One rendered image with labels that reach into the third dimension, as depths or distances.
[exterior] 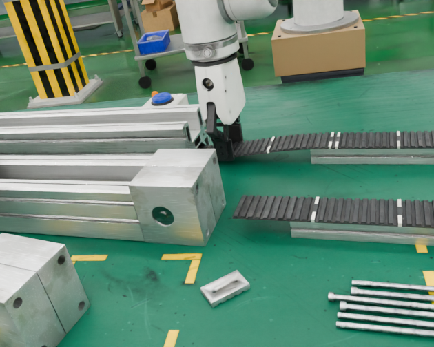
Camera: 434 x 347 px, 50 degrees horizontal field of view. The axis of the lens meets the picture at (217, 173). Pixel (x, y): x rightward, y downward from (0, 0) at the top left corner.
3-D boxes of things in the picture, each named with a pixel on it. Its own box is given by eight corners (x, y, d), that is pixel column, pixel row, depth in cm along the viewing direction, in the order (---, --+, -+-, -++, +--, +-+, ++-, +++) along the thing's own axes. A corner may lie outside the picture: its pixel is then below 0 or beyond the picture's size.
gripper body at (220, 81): (226, 58, 67) (237, 128, 72) (244, 38, 75) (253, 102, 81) (178, 62, 70) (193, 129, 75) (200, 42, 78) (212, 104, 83)
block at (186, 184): (231, 195, 71) (220, 140, 67) (205, 246, 61) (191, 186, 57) (178, 193, 75) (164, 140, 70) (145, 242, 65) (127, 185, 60)
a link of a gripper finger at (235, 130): (237, 110, 79) (242, 144, 83) (242, 102, 82) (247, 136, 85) (220, 111, 81) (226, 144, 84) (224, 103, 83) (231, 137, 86)
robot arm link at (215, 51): (227, 43, 66) (230, 63, 68) (243, 26, 73) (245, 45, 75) (173, 47, 69) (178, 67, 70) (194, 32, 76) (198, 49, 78)
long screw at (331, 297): (328, 303, 50) (327, 296, 49) (328, 296, 50) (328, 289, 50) (437, 314, 46) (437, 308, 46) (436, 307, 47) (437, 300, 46)
